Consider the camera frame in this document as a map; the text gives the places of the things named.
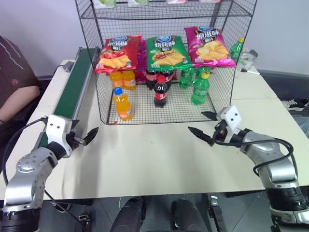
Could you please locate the yellow capped green soda bottle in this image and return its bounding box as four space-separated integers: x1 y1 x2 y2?
191 72 211 106

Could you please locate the white grey plastic object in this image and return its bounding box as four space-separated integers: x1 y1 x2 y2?
237 48 259 71

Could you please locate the green potato chips bag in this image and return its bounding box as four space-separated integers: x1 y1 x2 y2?
145 35 193 71

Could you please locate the red potato chips bag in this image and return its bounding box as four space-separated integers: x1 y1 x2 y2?
94 35 142 74

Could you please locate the shiny magenta snack bag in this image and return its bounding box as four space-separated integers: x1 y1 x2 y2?
135 39 148 83

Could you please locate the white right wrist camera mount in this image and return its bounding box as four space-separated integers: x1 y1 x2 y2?
216 104 243 136

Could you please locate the black table bracket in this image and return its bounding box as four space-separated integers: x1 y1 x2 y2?
208 195 229 232

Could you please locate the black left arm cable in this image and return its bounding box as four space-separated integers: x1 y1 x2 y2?
1 116 49 187

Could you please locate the person in brown shirt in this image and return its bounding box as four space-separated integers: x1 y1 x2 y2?
0 35 41 108

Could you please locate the dark rounded shape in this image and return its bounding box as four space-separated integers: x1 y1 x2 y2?
110 196 147 232
170 198 209 232

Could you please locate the black wire mesh shelf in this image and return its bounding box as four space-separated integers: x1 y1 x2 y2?
74 0 258 126

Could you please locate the black white sneaker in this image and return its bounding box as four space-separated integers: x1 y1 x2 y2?
281 98 309 112

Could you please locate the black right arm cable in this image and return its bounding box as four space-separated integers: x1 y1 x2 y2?
213 137 298 177

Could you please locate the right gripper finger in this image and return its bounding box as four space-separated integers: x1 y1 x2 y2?
187 126 215 146
201 111 219 121

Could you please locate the green conveyor belt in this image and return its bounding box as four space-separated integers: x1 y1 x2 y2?
36 47 101 148

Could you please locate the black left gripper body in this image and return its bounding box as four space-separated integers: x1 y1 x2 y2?
65 128 85 156

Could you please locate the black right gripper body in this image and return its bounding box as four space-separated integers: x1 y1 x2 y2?
212 120 229 145

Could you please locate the green white snack package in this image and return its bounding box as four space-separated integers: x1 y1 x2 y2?
127 0 151 7
92 0 117 9

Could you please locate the magenta potato chips bag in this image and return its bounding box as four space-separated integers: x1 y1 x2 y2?
183 26 236 68

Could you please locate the white marker pen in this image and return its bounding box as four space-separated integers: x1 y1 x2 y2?
240 68 261 75

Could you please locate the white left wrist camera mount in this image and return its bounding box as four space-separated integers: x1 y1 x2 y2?
44 114 73 158

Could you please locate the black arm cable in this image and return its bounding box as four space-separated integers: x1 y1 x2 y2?
1 116 49 187
213 137 298 177

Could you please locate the red capped cola bottle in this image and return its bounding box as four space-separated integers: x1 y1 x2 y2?
153 75 172 108

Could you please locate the blue capped orange soda bottle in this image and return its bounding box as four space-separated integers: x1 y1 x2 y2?
113 87 134 121

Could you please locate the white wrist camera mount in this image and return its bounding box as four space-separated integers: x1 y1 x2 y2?
216 104 243 136
44 114 73 158

